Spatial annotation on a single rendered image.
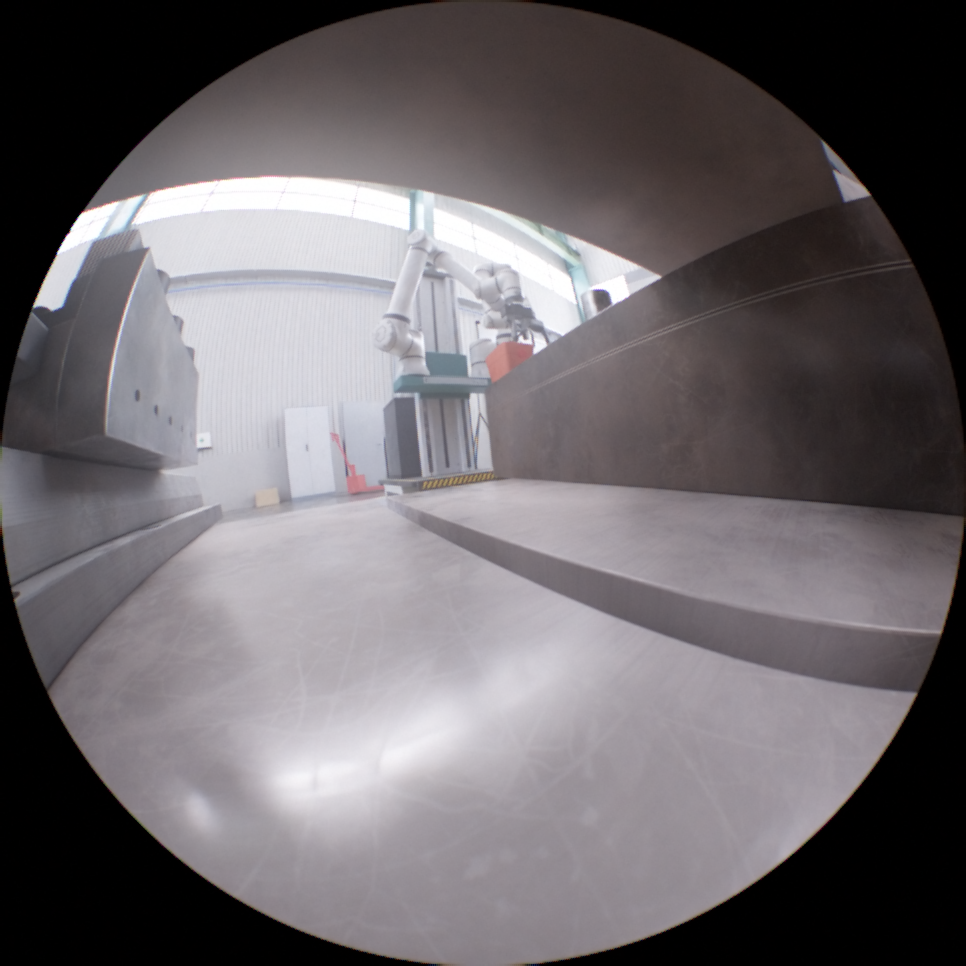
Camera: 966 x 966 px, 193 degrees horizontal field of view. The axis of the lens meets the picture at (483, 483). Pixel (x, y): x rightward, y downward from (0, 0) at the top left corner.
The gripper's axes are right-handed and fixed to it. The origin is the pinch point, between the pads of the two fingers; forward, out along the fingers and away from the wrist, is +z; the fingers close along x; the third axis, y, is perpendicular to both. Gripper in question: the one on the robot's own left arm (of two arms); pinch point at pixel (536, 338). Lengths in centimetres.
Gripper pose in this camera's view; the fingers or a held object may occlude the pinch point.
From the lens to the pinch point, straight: 141.6
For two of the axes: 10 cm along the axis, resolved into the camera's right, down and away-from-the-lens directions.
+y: 3.5, -3.7, -8.6
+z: 1.5, 9.3, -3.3
